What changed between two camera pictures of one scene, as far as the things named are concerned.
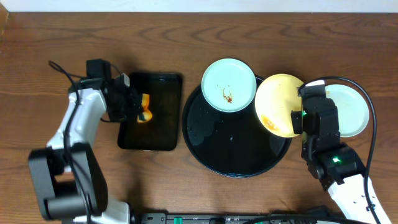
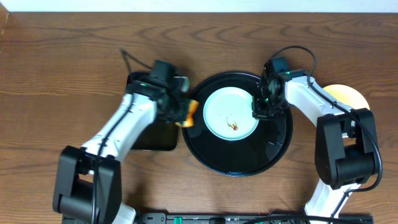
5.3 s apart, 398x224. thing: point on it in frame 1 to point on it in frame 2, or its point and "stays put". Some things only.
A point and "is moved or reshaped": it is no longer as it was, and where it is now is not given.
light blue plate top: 229,85 to 228,114
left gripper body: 131,101 to 179,109
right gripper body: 297,119 to 269,107
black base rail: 309,218 stays put
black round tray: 234,144 stays put
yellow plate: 276,97 is moved or reshaped
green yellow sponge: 146,115 is moved or reshaped
